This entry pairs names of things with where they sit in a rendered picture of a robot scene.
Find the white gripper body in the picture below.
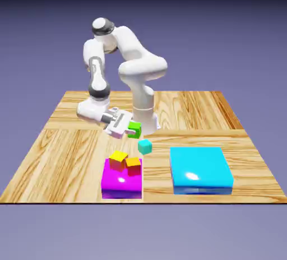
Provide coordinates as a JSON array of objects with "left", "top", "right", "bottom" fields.
[{"left": 105, "top": 110, "right": 133, "bottom": 140}]

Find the small green cube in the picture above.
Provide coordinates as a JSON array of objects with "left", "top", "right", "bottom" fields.
[{"left": 127, "top": 120, "right": 142, "bottom": 140}]

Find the small teal cube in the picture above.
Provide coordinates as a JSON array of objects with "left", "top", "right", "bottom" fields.
[{"left": 137, "top": 139, "right": 153, "bottom": 156}]

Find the small yellow cube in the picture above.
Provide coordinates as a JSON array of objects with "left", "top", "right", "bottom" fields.
[{"left": 108, "top": 150, "right": 129, "bottom": 173}]

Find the small orange cube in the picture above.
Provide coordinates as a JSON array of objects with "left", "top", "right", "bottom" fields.
[{"left": 125, "top": 157, "right": 142, "bottom": 177}]

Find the large magenta box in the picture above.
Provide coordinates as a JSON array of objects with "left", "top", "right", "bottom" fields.
[{"left": 100, "top": 157, "right": 143, "bottom": 199}]

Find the large cyan box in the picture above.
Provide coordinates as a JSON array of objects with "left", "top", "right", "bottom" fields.
[{"left": 169, "top": 146, "right": 234, "bottom": 196}]

